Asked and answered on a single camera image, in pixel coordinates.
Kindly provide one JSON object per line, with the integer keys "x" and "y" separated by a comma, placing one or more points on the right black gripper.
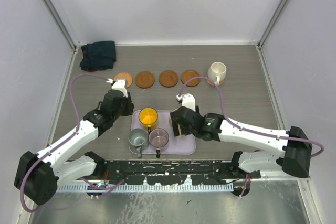
{"x": 175, "y": 128}

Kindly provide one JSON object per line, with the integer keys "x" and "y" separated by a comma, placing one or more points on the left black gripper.
{"x": 129, "y": 105}

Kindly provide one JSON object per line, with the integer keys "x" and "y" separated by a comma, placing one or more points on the lavender plastic tray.
{"x": 184, "y": 145}

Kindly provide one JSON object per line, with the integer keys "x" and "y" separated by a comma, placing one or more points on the woven rattan coaster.
{"x": 126, "y": 76}
{"x": 210, "y": 82}

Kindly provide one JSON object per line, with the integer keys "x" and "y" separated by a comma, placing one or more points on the yellow glass mug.
{"x": 149, "y": 118}

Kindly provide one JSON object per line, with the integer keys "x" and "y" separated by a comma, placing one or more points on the brown wooden saucer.
{"x": 168, "y": 78}
{"x": 145, "y": 79}
{"x": 189, "y": 74}

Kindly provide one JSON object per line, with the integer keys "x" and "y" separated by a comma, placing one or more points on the purple glass mug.
{"x": 159, "y": 140}

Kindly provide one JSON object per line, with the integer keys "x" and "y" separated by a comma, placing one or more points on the white ceramic mug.
{"x": 217, "y": 72}

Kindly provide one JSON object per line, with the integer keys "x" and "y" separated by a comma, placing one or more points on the beige ceramic mug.
{"x": 176, "y": 128}

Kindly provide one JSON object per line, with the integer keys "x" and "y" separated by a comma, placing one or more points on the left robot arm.
{"x": 39, "y": 175}

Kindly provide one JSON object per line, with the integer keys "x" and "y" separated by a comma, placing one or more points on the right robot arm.
{"x": 277, "y": 149}

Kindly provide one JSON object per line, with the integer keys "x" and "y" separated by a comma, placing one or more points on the grey-green ceramic mug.
{"x": 138, "y": 141}

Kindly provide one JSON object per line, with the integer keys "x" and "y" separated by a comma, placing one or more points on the dark blue folded cloth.
{"x": 98, "y": 56}

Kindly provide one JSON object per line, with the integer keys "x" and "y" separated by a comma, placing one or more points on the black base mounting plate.
{"x": 138, "y": 172}

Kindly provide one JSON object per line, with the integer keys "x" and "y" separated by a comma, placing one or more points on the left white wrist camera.
{"x": 119, "y": 85}

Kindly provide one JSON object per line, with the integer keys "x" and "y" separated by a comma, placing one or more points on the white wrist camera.
{"x": 186, "y": 100}
{"x": 119, "y": 85}

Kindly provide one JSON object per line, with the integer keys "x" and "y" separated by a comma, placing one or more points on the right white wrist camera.
{"x": 186, "y": 100}

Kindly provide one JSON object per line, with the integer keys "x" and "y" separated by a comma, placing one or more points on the slotted cable duct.
{"x": 82, "y": 187}

